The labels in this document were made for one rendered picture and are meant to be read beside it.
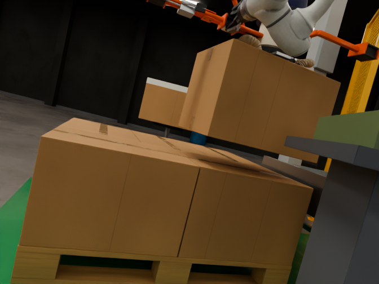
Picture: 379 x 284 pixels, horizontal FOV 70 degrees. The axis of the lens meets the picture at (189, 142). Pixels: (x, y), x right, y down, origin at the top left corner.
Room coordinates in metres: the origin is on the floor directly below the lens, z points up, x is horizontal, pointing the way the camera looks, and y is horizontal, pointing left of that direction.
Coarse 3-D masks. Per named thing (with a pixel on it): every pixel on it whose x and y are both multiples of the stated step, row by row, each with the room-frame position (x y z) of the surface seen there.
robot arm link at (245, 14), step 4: (244, 0) 1.08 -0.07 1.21; (244, 4) 1.07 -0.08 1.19; (240, 8) 1.10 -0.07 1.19; (244, 8) 1.07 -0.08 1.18; (240, 12) 1.10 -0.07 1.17; (244, 12) 1.08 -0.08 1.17; (248, 12) 1.06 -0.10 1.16; (244, 16) 1.09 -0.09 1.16; (248, 16) 1.08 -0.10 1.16; (252, 16) 1.07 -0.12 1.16; (248, 20) 1.12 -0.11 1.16; (252, 20) 1.11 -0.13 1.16
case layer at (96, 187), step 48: (48, 144) 0.92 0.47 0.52; (96, 144) 1.01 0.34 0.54; (144, 144) 1.36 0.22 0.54; (192, 144) 2.06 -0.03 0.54; (48, 192) 0.93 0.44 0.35; (96, 192) 0.98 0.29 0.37; (144, 192) 1.04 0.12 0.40; (192, 192) 1.10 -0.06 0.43; (240, 192) 1.17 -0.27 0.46; (288, 192) 1.25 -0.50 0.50; (48, 240) 0.94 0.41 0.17; (96, 240) 1.00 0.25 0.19; (144, 240) 1.05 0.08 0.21; (192, 240) 1.12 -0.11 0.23; (240, 240) 1.19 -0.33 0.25; (288, 240) 1.27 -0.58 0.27
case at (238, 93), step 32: (224, 64) 1.11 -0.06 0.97; (256, 64) 1.14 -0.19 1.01; (288, 64) 1.20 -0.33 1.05; (192, 96) 1.36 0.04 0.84; (224, 96) 1.10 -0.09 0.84; (256, 96) 1.15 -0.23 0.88; (288, 96) 1.21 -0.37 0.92; (320, 96) 1.27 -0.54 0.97; (192, 128) 1.26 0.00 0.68; (224, 128) 1.12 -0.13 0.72; (256, 128) 1.17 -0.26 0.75; (288, 128) 1.23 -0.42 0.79
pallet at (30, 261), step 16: (16, 256) 0.91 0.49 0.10; (32, 256) 0.93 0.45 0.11; (48, 256) 0.94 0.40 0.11; (96, 256) 1.00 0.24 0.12; (112, 256) 1.02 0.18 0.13; (128, 256) 1.04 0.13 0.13; (144, 256) 1.06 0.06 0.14; (160, 256) 1.08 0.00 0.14; (16, 272) 0.92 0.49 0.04; (32, 272) 0.93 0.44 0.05; (48, 272) 0.95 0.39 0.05; (64, 272) 1.01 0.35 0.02; (80, 272) 1.03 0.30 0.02; (96, 272) 1.06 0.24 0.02; (112, 272) 1.08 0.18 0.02; (128, 272) 1.11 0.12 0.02; (144, 272) 1.14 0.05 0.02; (160, 272) 1.08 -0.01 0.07; (176, 272) 1.10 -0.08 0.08; (192, 272) 1.23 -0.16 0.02; (256, 272) 1.31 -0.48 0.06; (272, 272) 1.26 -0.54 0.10; (288, 272) 1.29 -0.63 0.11
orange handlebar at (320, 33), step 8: (176, 0) 1.21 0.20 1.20; (200, 16) 1.29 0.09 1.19; (208, 16) 1.26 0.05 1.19; (216, 16) 1.27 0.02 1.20; (240, 32) 1.35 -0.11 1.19; (248, 32) 1.33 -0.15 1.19; (256, 32) 1.33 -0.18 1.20; (312, 32) 1.17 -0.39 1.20; (320, 32) 1.15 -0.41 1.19; (328, 40) 1.18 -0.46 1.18; (336, 40) 1.17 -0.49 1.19; (344, 40) 1.19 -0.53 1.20; (352, 48) 1.20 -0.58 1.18
